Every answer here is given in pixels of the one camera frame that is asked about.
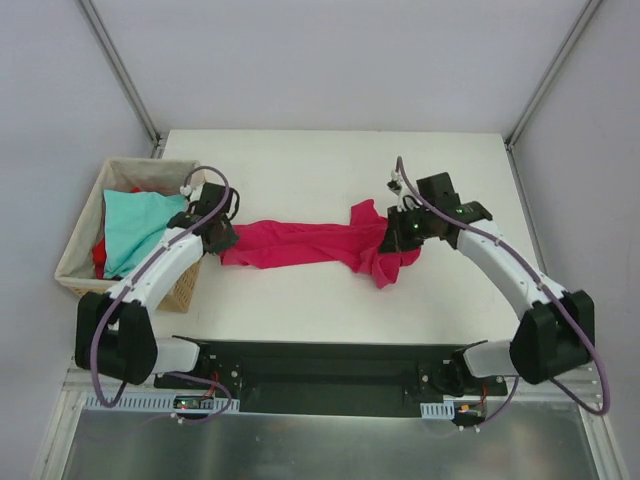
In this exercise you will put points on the white cable duct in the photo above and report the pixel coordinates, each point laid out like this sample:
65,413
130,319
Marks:
445,410
167,403

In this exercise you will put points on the wicker basket with cloth liner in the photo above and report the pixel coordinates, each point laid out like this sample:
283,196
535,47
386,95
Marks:
75,269

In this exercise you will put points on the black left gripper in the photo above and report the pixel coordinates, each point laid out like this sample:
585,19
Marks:
223,238

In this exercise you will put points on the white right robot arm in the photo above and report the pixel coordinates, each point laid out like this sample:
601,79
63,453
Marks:
556,326

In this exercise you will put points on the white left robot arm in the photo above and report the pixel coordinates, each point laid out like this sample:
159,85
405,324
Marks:
114,333

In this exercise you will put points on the left white cable duct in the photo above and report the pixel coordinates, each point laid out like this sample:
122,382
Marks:
167,403

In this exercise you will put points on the right white cable duct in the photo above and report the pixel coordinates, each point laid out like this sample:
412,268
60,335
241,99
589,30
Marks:
445,410

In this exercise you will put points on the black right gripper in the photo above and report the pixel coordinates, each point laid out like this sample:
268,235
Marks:
395,235

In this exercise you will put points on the teal t shirt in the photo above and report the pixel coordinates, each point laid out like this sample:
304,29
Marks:
158,211

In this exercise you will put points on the pink t shirt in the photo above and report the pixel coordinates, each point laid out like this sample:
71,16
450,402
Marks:
269,244

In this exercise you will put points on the red t shirt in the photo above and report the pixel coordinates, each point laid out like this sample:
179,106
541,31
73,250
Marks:
99,255

